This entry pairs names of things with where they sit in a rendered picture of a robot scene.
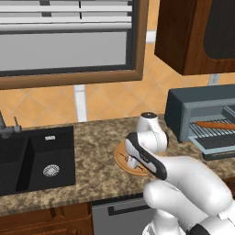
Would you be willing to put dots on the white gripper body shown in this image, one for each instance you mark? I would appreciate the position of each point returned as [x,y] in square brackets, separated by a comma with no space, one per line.
[133,161]

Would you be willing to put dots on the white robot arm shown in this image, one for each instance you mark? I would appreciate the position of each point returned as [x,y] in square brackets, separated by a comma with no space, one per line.
[186,183]

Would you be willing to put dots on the kebab skewer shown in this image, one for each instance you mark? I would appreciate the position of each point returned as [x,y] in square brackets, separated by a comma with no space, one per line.
[124,155]

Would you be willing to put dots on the grey toaster oven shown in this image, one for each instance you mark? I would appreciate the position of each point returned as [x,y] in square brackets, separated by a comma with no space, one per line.
[176,110]

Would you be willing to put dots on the toaster oven door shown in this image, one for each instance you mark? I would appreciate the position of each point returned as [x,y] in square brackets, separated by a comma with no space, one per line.
[214,147]

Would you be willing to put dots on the orange baguette bread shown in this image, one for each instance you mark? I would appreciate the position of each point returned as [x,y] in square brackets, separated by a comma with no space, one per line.
[214,125]

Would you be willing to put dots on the round wooden board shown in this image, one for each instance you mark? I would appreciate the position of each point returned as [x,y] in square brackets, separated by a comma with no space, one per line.
[120,159]

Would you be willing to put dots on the grey dishwasher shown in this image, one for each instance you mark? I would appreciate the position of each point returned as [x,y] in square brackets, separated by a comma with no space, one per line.
[122,221]

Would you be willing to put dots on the black sink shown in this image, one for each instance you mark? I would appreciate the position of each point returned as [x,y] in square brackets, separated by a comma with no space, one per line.
[46,153]

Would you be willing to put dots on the brown wooden base cupboard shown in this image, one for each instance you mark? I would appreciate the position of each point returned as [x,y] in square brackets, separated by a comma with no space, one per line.
[231,186]
[46,221]

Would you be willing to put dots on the wooden framed window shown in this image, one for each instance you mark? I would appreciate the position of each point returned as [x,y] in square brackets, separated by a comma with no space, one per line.
[139,39]

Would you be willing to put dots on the dark grey tap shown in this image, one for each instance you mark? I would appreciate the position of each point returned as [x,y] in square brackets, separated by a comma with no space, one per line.
[6,130]

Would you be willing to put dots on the white window blinds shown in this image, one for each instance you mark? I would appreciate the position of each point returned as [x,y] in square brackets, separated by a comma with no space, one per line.
[64,18]

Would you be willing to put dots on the white wall socket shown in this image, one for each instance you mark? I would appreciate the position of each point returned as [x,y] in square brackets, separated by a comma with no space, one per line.
[214,79]

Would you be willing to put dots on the brown wooden wall cabinet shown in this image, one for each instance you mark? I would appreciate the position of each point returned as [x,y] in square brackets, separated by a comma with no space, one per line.
[183,33]

